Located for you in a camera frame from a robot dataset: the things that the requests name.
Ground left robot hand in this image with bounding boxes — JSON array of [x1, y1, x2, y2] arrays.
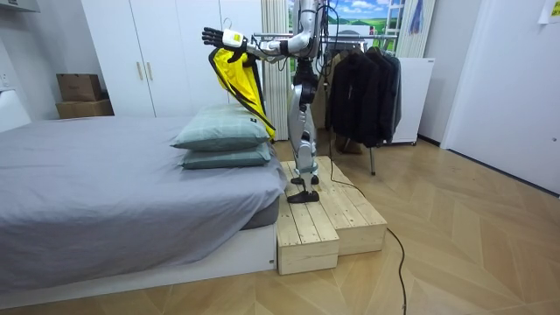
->
[[201, 26, 249, 64]]

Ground yellow shirt with black sleeves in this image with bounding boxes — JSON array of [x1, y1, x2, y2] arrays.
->
[[207, 46, 277, 141]]

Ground white wardrobe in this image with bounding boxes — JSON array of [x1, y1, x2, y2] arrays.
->
[[80, 0, 263, 118]]

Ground robot body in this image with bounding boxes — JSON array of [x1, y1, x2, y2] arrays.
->
[[290, 0, 327, 88]]

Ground pale green checked pillow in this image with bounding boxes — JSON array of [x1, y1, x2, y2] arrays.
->
[[178, 142, 274, 171], [170, 103, 270, 153]]

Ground tan garment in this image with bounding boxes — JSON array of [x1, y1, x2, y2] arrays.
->
[[311, 51, 336, 130]]

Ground robot legs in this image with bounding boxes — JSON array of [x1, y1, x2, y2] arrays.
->
[[285, 82, 321, 205]]

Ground black jacket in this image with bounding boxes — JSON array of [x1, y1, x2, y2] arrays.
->
[[325, 46, 382, 149], [366, 45, 396, 144]]

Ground dark brown cardboard box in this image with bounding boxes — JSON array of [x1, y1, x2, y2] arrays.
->
[[56, 73, 103, 102]]

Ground light brown cardboard box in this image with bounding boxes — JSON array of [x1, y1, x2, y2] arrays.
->
[[55, 99, 116, 120]]

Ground grey jacket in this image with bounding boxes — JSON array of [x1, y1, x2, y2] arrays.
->
[[384, 52, 403, 141]]

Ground blue hanging cloth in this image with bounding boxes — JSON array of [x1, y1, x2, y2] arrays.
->
[[408, 0, 425, 36]]

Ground metal clothes rack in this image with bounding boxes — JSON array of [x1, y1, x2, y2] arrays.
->
[[252, 31, 400, 177]]

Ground pale wooden plank platform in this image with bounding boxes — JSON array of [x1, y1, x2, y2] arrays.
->
[[314, 155, 389, 257], [275, 159, 340, 277]]

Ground white door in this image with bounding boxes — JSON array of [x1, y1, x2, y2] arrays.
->
[[440, 0, 560, 196]]

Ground yellow paper note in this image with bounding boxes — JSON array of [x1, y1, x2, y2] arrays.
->
[[537, 0, 560, 25]]

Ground cable bundle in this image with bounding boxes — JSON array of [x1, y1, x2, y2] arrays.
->
[[318, 0, 336, 45]]

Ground landscape wall poster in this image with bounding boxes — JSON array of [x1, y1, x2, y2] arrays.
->
[[287, 0, 406, 43]]

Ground grey bed with white frame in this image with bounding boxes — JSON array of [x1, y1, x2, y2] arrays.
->
[[0, 89, 288, 310]]

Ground black floor cable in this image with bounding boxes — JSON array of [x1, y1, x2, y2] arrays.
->
[[326, 124, 409, 315]]

